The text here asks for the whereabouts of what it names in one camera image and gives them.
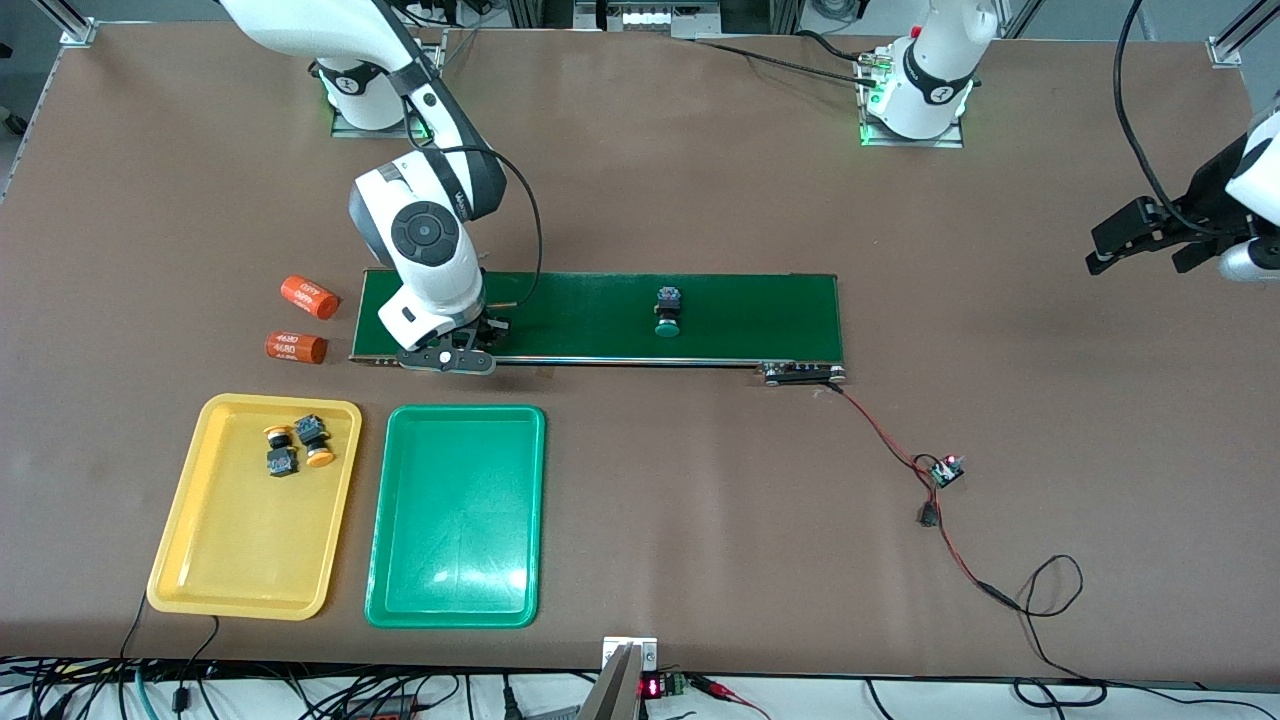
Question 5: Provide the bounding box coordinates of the orange cylinder white print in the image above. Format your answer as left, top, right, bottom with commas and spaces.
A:
281, 275, 341, 322
264, 332, 328, 364

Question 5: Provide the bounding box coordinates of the yellow push button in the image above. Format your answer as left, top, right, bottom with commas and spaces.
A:
264, 426, 301, 479
293, 413, 336, 469

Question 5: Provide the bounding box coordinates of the aluminium corner profile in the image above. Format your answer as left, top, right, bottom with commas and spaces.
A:
1208, 0, 1280, 69
35, 0, 98, 48

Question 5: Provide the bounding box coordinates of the green plastic tray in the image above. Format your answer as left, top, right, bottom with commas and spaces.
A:
365, 404, 547, 629

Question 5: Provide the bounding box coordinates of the green conveyor belt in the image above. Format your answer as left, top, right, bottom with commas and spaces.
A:
350, 268, 849, 388

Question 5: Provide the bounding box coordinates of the yellow plastic tray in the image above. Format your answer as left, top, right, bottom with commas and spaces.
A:
147, 393, 363, 621

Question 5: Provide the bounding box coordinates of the red clip test lead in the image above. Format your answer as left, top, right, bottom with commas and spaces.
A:
690, 675, 773, 720

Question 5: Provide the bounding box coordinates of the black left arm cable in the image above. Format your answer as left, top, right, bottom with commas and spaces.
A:
1113, 0, 1226, 236

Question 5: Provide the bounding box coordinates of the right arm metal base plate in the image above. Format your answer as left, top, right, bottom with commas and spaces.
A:
332, 40, 446, 139

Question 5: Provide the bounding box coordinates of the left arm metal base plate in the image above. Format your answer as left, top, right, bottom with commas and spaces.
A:
858, 50, 966, 149

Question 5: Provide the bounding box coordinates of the thin black looped wire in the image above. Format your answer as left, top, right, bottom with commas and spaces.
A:
1010, 555, 1111, 709

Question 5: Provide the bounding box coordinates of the metal frame with light strip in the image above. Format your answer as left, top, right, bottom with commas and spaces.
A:
505, 0, 806, 41

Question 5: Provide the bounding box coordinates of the aluminium camera bracket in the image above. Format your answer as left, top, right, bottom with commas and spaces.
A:
578, 635, 659, 720

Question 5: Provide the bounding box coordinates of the thin black power cable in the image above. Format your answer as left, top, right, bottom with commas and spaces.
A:
690, 30, 886, 91

